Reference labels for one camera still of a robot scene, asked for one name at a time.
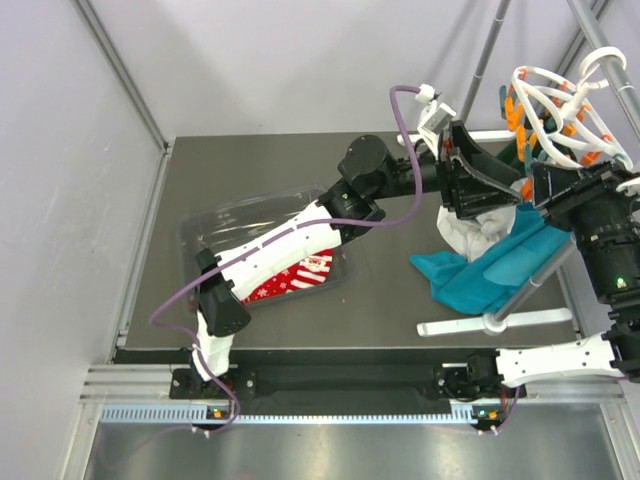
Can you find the red snowflake bear sock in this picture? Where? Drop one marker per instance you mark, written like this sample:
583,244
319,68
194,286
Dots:
278,285

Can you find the dark green sock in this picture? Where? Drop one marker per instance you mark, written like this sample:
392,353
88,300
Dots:
509,155

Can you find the clear plastic bin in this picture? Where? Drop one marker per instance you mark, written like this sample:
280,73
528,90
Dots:
232,228

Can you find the white cloth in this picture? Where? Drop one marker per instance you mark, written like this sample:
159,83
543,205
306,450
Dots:
472,238

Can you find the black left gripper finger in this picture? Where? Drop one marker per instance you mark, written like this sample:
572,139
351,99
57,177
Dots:
482,185
479,159

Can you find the white round clip hanger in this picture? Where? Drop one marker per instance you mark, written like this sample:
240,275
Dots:
554,122

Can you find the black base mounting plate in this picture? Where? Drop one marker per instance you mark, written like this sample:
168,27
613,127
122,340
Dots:
307,380

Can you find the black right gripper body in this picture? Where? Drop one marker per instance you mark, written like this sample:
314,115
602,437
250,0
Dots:
598,212

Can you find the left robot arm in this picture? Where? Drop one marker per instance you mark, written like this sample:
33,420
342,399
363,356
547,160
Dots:
346,211

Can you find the red striped santa sock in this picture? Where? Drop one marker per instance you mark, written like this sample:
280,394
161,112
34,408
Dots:
311,272

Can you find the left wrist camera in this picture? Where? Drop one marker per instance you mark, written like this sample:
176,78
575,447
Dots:
434,117

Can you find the grey drying rack frame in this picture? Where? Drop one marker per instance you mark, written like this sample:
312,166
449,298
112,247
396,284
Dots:
508,315

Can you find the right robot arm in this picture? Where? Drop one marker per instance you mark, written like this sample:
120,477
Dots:
612,264

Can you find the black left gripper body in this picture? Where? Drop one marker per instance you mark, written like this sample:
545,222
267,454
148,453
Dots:
445,170

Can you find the teal cloth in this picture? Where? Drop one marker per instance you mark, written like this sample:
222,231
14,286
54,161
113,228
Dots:
486,284

